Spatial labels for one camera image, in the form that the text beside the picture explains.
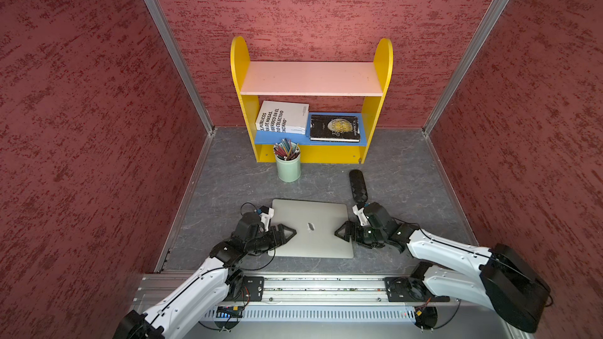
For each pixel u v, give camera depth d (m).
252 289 0.74
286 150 0.94
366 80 0.81
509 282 0.41
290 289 0.76
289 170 0.96
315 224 0.92
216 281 0.55
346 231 0.75
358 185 0.97
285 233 0.76
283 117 1.00
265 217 0.78
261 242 0.70
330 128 1.00
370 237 0.71
